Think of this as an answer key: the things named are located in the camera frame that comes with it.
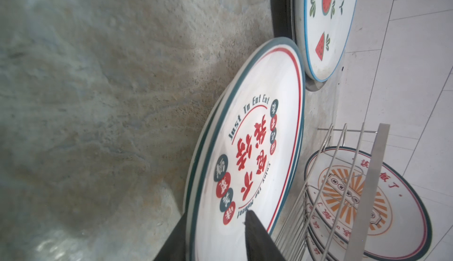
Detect white plate red characters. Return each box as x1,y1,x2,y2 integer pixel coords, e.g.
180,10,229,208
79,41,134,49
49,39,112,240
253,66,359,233
186,37,306,261
182,94,224,213

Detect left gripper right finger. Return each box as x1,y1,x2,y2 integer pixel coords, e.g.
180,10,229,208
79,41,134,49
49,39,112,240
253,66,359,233
245,210,284,261

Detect white watermelon pattern plate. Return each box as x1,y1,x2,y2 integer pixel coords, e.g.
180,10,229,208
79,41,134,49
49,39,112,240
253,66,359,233
293,0,357,82

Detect dark rimmed cream plate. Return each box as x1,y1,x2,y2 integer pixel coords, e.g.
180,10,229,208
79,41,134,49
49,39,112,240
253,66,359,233
270,0,325,92

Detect metal wire dish rack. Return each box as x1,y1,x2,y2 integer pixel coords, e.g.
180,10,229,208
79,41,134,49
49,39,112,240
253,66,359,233
275,124,390,261

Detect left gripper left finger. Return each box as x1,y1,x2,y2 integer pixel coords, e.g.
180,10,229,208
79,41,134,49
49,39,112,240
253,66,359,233
154,213,187,261

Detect orange sunburst plate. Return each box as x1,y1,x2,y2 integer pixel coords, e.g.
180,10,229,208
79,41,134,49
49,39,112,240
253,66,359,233
303,145,433,261

